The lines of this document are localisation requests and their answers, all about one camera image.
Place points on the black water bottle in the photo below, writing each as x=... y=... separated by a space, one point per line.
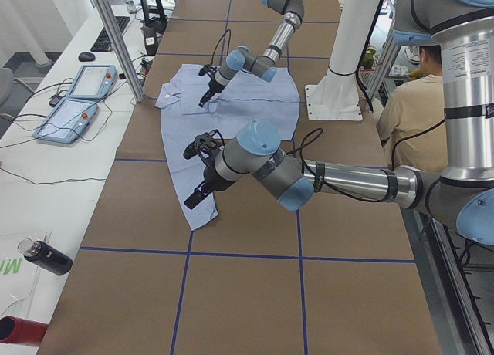
x=45 y=256

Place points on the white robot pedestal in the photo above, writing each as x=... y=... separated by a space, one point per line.
x=335 y=97

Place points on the far teach pendant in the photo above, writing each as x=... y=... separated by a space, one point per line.
x=93 y=82

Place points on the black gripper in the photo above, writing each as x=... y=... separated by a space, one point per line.
x=215 y=86
x=211 y=180

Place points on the blue striped button shirt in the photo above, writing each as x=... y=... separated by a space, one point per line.
x=245 y=98

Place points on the red cylinder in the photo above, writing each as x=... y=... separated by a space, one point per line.
x=22 y=331

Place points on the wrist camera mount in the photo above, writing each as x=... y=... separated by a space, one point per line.
x=207 y=70
x=208 y=143

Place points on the black computer mouse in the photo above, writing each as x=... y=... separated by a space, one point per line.
x=86 y=57

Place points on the near teach pendant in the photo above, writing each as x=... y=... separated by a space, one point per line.
x=67 y=121

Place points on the brown paper table mat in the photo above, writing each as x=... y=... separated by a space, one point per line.
x=336 y=277

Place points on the seated person beige shirt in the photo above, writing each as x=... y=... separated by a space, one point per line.
x=410 y=126

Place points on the black box with label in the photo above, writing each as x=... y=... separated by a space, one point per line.
x=150 y=40

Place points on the black monitor stand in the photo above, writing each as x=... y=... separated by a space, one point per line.
x=154 y=15

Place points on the teach pendant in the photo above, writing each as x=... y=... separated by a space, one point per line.
x=67 y=121
x=93 y=82

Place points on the aluminium frame post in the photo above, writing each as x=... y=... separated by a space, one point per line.
x=117 y=41

